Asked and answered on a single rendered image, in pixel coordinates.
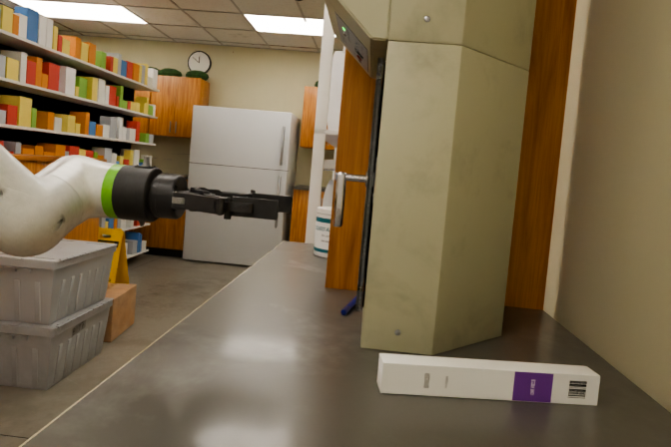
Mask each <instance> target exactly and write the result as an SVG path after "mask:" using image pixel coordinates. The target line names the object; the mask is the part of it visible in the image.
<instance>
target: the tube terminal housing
mask: <svg viewBox="0 0 671 447"><path fill-rule="evenodd" d="M535 9H536V0H391V10H390V21H389V32H388V42H387V50H386V58H385V61H386V64H385V75H384V86H383V97H382V108H381V119H380V130H379V141H378V152H377V163H376V174H375V186H374V197H373V208H372V219H371V230H370V241H369V252H368V263H367V274H366V285H365V296H364V307H363V308H362V323H361V338H360V347H361V348H371V349H380V350H389V351H398V352H407V353H416V354H425V355H434V354H437V353H441V352H444V351H448V350H452V349H455V348H459V347H462V346H466V345H469V344H473V343H476V342H480V341H483V340H487V339H490V338H494V337H498V336H501V331H502V322H503V312H504V303H505V294H506V285H507V275H508V266H509V257H510V247H511V238H512V228H513V219H514V209H515V200H516V190H517V181H518V171H519V162H520V152H521V143H522V133H523V124H524V114H525V105H526V95H527V86H528V76H529V72H528V71H529V66H530V56H531V47H532V37H533V28H534V18H535Z"/></svg>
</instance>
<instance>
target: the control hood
mask: <svg viewBox="0 0 671 447"><path fill-rule="evenodd" d="M325 1H326V5H327V9H328V12H329V16H330V19H331V23H332V27H333V30H334V34H335V35H336V36H337V38H338V39H339V40H340V41H341V42H342V40H341V38H340V33H339V29H338V25H337V20H336V13H337V14H338V15H339V16H340V17H341V19H342V20H343V21H344V22H345V23H346V25H347V26H348V27H349V28H350V29H351V31H352V32H353V33H354V34H355V35H356V36H357V38H358V39H359V40H360V41H361V42H362V44H363V45H364V46H365V47H366V48H367V58H368V71H367V70H366V69H365V68H363V69H364V70H365V71H366V72H367V73H368V75H369V76H370V77H371V78H373V79H376V70H377V59H378V57H380V58H383V65H384V62H385V58H386V50H387V42H388V32H389V21H390V10H391V0H325ZM342 44H343V45H344V46H345V47H346V48H347V46H346V45H345V44H344V43H342ZM347 50H348V51H349V52H350V53H351V54H352V52H351V51H350V50H349V49H347ZM353 57H354V58H355V59H356V60H357V58H356V57H355V56H353ZM358 63H359V64H360V65H361V66H362V67H363V65H362V64H361V63H360V62H358Z"/></svg>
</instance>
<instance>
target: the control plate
mask: <svg viewBox="0 0 671 447"><path fill-rule="evenodd" d="M335 16H336V20H337V25H338V29H339V33H340V38H341V40H342V42H343V43H344V44H345V45H346V46H347V48H348V49H349V50H350V51H351V52H352V54H353V55H354V56H355V57H356V58H357V56H356V55H358V53H357V52H356V51H355V49H356V48H355V46H356V44H355V43H356V42H358V43H359V45H358V46H359V48H358V49H359V51H358V52H359V53H360V54H361V55H362V56H363V59H361V61H360V62H361V64H362V65H363V67H364V68H365V69H366V70H367V71H368V58H367V48H366V47H365V46H364V45H363V44H362V42H361V41H360V40H359V39H358V38H357V36H356V35H355V34H354V33H353V32H352V31H351V29H350V28H349V27H348V26H347V25H346V23H345V22H344V21H343V20H342V19H341V17H340V16H339V15H338V14H337V13H336V11H335ZM342 27H344V28H345V30H344V29H343V28H342ZM343 33H345V34H346V36H345V35H344V34H343ZM357 60H358V59H357Z"/></svg>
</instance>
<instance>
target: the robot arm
mask: <svg viewBox="0 0 671 447"><path fill-rule="evenodd" d="M291 207H292V197H288V196H277V195H267V194H256V191H254V190H251V192H250V193H248V194H247V193H232V192H221V191H220V190H213V189H206V188H203V187H192V188H191V190H190V191H189V189H188V184H187V181H186V179H185V178H184V177H183V176H181V175H172V174H164V173H163V172H162V170H161V169H159V168H157V167H155V166H153V167H151V166H150V157H144V162H143V164H142V165H140V166H139V165H137V166H130V165H119V164H111V163H106V162H101V161H98V160H94V159H92V158H89V157H85V156H79V155H72V156H66V157H62V158H60V159H58V160H56V161H55V162H54V163H52V164H50V165H49V166H47V167H46V168H45V169H43V170H42V171H40V172H39V173H38V174H36V175H34V174H32V173H31V172H30V171H29V170H28V169H27V168H26V167H24V166H23V165H22V164H21V163H20V162H19V161H18V160H17V159H16V158H15V157H13V156H12V155H11V154H10V153H9V152H8V151H7V150H6V149H5V148H4V147H3V146H2V145H1V144H0V251H2V252H4V253H7V254H10V255H13V256H20V257H28V256H35V255H39V254H42V253H44V252H46V251H48V250H50V249H52V248H53V247H54V246H55V245H57V244H58V243H59V242H60V241H61V240H62V239H63V238H64V237H65V236H66V235H67V234H68V233H69V232H70V231H71V230H72V229H73V228H74V227H76V226H77V225H79V224H81V223H82V222H84V221H86V220H87V219H93V218H109V219H120V220H130V221H139V223H140V226H144V224H145V222H150V223H152V222H154V221H156V220H157V219H158V218H161V219H171V220H177V219H179V218H180V217H181V216H182V215H183V214H184V212H185V210H189V211H190V212H202V213H208V214H214V215H218V216H222V215H224V219H225V220H230V219H231V216H233V217H243V218H253V219H264V220H274V221H275V220H276V219H277V218H278V213H288V214H289V213H290V212H291Z"/></svg>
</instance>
